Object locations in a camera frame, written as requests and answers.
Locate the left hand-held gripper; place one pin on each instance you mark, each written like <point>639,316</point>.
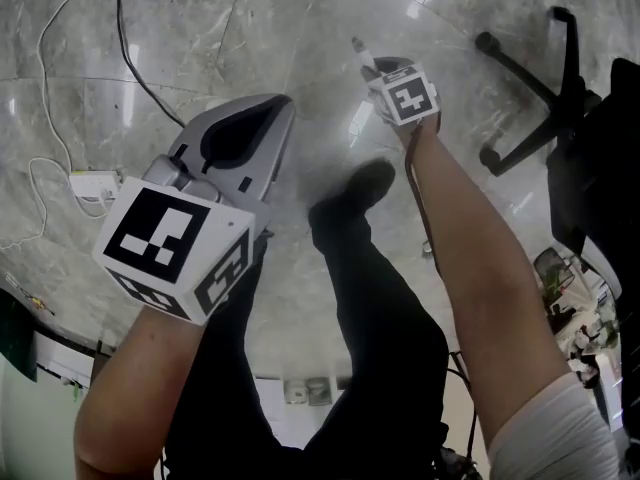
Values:
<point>235,168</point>

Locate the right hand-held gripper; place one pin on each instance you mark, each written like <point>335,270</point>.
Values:
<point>410,98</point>

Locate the person's left forearm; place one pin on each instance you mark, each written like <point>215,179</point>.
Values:
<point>135,378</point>

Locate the person's right forearm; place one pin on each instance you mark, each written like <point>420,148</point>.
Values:
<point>470,248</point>

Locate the person's black shoe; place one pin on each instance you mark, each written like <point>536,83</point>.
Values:
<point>355,190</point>

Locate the white power strip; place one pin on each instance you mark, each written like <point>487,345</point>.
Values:
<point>92,184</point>

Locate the person's black trousers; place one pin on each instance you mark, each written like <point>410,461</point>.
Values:
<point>380,318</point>

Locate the black office chair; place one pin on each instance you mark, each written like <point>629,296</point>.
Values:
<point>570,93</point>

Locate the white flat box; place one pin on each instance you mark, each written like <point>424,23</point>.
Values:
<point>62,358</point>

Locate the dark green board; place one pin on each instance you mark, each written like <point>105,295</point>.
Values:
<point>15,333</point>

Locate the waste bin with rubbish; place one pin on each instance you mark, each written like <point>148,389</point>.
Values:
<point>575,308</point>

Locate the white shirt sleeve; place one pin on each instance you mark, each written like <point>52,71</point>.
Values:
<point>550,433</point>

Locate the grey wall outlet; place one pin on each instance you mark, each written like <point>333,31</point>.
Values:
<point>307,392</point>

